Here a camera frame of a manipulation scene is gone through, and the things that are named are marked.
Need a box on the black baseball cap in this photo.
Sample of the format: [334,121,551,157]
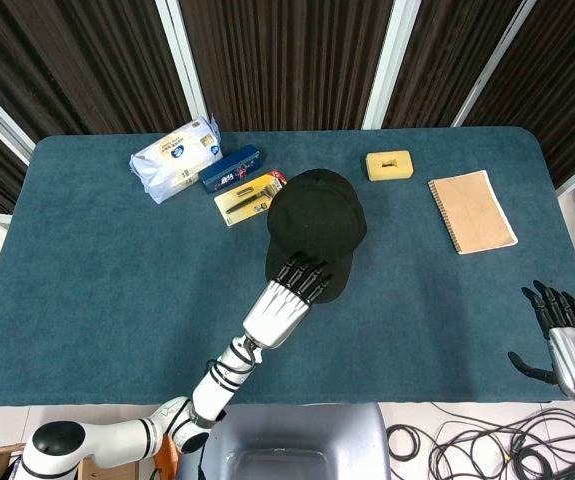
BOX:
[264,168,368,305]

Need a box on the white tissue pack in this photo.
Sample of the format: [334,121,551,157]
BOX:
[129,114,223,205]

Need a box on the blue rectangular box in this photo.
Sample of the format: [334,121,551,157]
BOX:
[198,144,262,195]

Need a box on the black floor cable tangle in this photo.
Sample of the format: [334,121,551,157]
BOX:
[385,404,575,480]

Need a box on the yellow razor blister pack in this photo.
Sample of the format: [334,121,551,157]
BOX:
[213,169,289,229]

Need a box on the dark pleated curtain panel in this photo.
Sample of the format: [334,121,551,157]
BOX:
[381,0,524,131]
[179,0,404,134]
[0,0,192,212]
[465,0,575,187]

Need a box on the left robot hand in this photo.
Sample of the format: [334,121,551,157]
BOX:
[243,252,336,348]

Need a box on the yellow sponge block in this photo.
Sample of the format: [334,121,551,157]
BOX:
[365,151,415,181]

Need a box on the teal table cloth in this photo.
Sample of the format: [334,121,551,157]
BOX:
[0,125,575,408]

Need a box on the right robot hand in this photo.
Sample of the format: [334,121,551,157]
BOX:
[507,279,575,402]

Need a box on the grey robot torso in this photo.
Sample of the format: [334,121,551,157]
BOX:
[175,402,394,480]

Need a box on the brown spiral notebook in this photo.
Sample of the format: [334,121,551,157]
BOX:
[427,169,519,256]

